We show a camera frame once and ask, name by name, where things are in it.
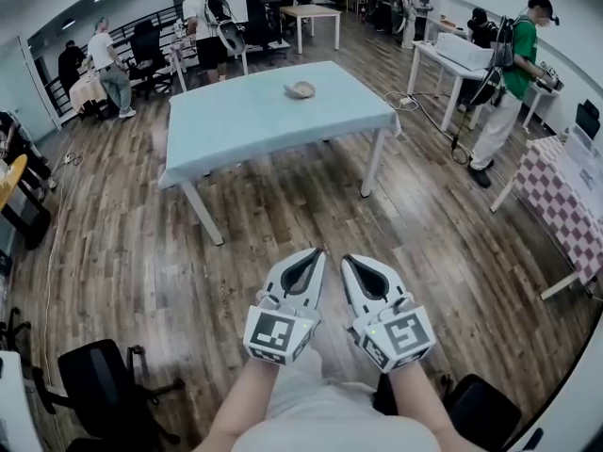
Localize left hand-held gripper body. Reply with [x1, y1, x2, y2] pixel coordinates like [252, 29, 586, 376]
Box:
[242, 293, 323, 367]

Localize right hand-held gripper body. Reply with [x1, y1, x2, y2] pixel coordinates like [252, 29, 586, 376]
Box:
[352, 294, 437, 375]

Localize person's right forearm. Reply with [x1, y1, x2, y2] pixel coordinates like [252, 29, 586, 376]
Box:
[386, 359, 486, 452]

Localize person's left forearm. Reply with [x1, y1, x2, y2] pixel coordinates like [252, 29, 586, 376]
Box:
[190, 356, 284, 452]

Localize person's white shirt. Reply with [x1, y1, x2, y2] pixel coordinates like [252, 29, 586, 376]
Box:
[230, 346, 444, 452]

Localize black office chair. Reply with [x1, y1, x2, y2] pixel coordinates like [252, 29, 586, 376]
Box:
[445, 373, 524, 452]
[574, 98, 602, 141]
[31, 339, 186, 449]
[125, 18, 174, 99]
[244, 0, 291, 57]

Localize light blue floral tablecloth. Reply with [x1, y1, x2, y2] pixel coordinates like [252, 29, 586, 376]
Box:
[157, 60, 402, 190]

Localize pink checkered tablecloth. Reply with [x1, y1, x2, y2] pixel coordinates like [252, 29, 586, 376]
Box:
[514, 135, 603, 287]

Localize white table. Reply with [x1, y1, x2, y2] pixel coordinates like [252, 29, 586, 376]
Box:
[406, 40, 497, 134]
[168, 35, 200, 94]
[521, 81, 562, 129]

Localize cream tablecloth table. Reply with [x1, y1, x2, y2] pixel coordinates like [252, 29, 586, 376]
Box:
[69, 73, 110, 118]

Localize white desk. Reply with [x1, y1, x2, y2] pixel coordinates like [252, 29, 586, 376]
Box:
[0, 349, 44, 452]

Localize wooden table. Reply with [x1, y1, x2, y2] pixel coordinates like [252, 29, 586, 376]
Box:
[280, 3, 342, 56]

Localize whiteboard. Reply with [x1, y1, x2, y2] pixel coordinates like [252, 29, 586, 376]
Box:
[220, 0, 250, 24]

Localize yellow round table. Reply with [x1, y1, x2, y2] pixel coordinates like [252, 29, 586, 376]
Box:
[0, 153, 53, 251]

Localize black railing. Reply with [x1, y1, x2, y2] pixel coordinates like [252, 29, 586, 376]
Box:
[27, 4, 186, 118]

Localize white power cable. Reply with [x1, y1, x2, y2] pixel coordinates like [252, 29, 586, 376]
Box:
[383, 90, 472, 157]

